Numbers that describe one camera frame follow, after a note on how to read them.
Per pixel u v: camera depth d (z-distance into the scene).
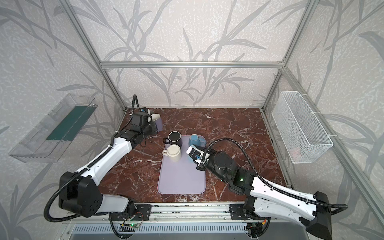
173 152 0.87
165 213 0.76
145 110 0.75
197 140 0.91
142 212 0.73
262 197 0.47
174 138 0.92
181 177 0.86
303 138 0.61
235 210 0.74
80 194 0.41
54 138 0.64
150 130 0.76
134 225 0.70
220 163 0.47
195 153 0.51
